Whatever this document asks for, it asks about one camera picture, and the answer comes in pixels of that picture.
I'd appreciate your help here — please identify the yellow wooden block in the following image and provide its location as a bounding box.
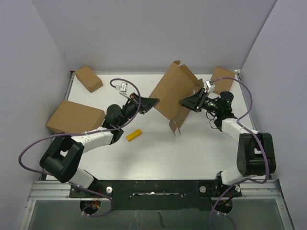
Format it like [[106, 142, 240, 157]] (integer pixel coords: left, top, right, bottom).
[[126, 129, 142, 142]]

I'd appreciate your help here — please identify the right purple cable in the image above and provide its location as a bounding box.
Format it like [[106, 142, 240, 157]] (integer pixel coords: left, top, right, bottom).
[[208, 77, 271, 230]]

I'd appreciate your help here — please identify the large folded cardboard box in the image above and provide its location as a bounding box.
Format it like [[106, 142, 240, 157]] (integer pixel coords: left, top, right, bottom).
[[46, 100, 105, 134]]

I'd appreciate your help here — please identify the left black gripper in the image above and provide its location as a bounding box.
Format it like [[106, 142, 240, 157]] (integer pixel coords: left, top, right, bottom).
[[118, 92, 160, 127]]

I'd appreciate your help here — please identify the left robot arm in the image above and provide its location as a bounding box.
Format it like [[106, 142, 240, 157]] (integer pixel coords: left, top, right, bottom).
[[39, 93, 160, 197]]

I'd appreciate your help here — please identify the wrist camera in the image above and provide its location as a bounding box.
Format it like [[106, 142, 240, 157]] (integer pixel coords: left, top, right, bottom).
[[115, 82, 128, 97], [205, 80, 215, 94]]

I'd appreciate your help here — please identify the small folded cardboard box left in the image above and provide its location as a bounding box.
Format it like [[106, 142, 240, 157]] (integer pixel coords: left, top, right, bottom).
[[75, 66, 103, 93]]

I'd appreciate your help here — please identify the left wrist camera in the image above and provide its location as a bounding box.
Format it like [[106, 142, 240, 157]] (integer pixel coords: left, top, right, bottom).
[[115, 82, 128, 97]]

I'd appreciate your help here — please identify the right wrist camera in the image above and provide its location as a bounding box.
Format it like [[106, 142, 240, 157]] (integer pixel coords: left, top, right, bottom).
[[205, 80, 215, 94]]

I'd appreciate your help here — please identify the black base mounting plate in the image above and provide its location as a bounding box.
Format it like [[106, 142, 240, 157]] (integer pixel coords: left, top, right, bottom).
[[69, 178, 242, 214]]

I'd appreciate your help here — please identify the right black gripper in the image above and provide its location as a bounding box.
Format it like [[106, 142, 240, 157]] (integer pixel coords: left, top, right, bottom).
[[179, 88, 221, 114]]

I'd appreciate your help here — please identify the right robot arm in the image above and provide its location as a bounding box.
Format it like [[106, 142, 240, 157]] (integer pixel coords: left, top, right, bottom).
[[180, 89, 276, 196]]

